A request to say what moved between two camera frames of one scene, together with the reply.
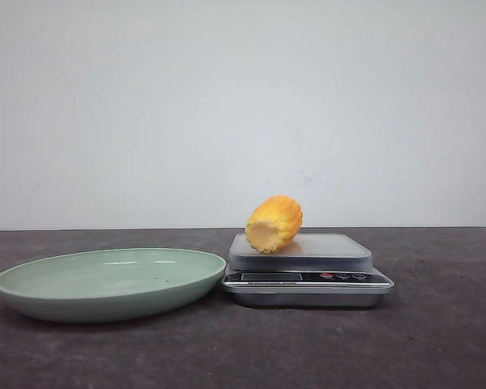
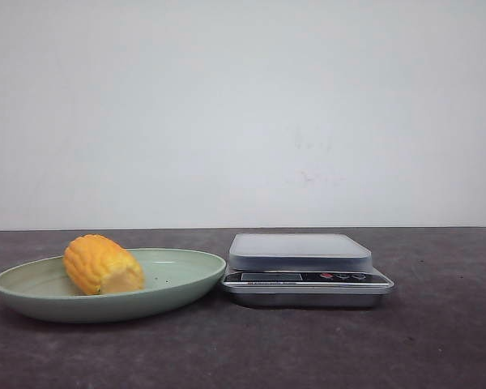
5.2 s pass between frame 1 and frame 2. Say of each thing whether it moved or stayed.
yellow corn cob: moved
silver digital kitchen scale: stayed
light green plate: stayed
